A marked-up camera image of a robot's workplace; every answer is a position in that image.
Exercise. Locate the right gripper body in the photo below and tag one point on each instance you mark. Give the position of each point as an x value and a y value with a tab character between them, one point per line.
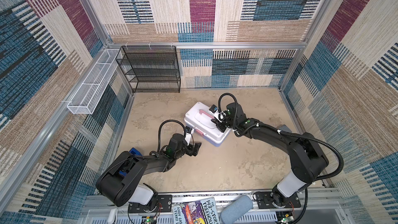
226	122

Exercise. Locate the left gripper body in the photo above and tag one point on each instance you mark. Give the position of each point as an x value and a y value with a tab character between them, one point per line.
188	150

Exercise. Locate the blue white plastic toolbox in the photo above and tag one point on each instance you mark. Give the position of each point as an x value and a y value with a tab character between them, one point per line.
199	118

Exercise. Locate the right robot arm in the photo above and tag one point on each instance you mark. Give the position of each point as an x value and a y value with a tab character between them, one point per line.
306	156

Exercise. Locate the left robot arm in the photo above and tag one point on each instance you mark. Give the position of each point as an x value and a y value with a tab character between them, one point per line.
120	182

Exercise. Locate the blue tape dispenser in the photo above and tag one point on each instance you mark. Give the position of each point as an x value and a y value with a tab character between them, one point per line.
133	152

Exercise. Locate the grey sponge block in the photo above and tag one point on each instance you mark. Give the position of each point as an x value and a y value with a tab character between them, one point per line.
284	128

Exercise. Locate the colourful children's book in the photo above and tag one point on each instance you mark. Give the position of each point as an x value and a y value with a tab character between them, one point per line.
196	212

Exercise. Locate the grey foam roller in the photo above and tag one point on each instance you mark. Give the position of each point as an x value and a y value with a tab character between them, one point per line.
236	210

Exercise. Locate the black mesh shelf rack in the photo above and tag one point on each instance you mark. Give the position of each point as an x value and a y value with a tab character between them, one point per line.
150	68

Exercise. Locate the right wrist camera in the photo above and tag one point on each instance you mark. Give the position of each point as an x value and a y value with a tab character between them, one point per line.
217	113

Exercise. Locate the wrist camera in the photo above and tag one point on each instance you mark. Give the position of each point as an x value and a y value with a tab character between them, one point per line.
189	134
217	113

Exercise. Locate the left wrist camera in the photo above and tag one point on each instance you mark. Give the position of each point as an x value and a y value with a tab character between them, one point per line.
189	134

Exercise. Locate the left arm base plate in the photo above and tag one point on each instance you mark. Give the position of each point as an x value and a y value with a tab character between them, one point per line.
157	204

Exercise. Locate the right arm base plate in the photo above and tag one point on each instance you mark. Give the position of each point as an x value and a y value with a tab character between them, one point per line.
269	200

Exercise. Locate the white wire mesh basket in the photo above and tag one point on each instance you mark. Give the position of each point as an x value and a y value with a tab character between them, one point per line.
90	91

